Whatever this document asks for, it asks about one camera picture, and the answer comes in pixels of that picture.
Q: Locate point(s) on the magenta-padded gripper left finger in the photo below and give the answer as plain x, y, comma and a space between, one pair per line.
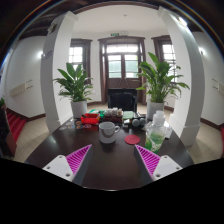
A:
78, 160

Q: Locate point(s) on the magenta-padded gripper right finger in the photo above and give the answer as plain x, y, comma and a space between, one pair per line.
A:
148, 160

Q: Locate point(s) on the clear green-labelled drink bottle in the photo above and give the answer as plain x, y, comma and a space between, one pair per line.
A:
155, 135

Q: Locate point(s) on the flat round red coaster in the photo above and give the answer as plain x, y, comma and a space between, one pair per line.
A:
132, 139

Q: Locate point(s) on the group of round stickers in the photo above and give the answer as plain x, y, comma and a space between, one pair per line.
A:
78, 125

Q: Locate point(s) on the printed paper sheet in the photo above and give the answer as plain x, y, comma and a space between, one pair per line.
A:
168, 131

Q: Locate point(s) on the white ceramic mug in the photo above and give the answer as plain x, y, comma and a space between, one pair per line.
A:
106, 133

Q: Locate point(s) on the red plastic box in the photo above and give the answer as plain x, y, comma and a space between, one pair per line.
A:
89, 119

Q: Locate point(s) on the black chair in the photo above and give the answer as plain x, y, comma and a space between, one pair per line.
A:
121, 100

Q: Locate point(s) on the red carpeted stairs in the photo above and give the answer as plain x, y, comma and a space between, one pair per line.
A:
15, 125

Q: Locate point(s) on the small potted leafy plant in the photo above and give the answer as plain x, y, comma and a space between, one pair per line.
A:
76, 86

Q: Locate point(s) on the large potted leafy plant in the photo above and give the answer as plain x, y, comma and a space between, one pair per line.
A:
158, 80

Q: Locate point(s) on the brown wooden glazed door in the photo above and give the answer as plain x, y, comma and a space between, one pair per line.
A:
121, 63

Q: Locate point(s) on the green exit sign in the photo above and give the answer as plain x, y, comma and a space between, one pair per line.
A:
115, 34

